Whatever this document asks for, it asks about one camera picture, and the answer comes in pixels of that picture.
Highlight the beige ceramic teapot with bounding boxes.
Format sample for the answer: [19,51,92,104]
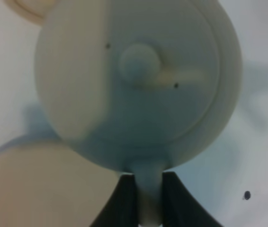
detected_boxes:
[35,0,242,227]

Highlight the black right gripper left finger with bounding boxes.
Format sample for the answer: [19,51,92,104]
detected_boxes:
[91,175,139,227]

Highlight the far beige cup saucer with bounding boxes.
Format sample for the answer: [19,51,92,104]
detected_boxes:
[3,0,57,25]

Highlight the large beige teapot saucer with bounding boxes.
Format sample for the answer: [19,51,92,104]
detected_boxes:
[0,140,118,227]

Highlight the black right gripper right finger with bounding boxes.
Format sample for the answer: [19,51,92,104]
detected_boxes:
[162,172,222,227]

